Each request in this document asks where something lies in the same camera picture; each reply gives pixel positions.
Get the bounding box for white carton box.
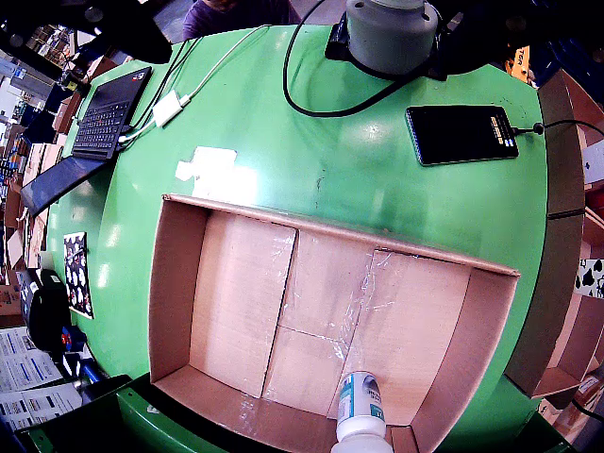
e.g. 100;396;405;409
582;139;604;184

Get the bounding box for yellow and black equipment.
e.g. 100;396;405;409
505;44;537;85

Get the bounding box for thin black device cable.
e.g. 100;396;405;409
509;118;604;139

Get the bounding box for black tablet device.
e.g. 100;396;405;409
405;104;520;167

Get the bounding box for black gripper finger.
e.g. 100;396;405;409
432;0;604;76
0;0;172;65

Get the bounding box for printed brown cardboard box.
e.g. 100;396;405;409
537;395;591;445

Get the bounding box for green metal shelf unit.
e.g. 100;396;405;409
23;375;572;453

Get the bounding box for shallow cardboard tray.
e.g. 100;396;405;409
148;193;522;453

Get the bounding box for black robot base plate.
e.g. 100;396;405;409
325;8;449;82

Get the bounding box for open brown cardboard box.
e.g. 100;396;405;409
537;68;604;218
503;211;604;400

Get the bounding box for cow print carton box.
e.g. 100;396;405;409
574;257;604;299

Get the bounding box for white cable with plug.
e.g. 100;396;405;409
120;25;273;143

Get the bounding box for thin black laptop cable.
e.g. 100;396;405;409
123;37;204;138

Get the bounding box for black and white sticker sheet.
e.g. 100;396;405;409
63;230;94;320

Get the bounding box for white bottle with teal label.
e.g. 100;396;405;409
329;370;394;453

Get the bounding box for background stack of cartons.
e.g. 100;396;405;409
0;27;76;284

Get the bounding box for black rounded device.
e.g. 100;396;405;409
26;268;72;353

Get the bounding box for printed paper sheets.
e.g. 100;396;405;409
0;325;82;431

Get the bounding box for black laptop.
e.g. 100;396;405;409
21;65;155;213

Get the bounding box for blue cylindrical object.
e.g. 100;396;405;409
77;356;103;386

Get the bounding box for small blue and red box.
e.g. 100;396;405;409
59;325;87;354

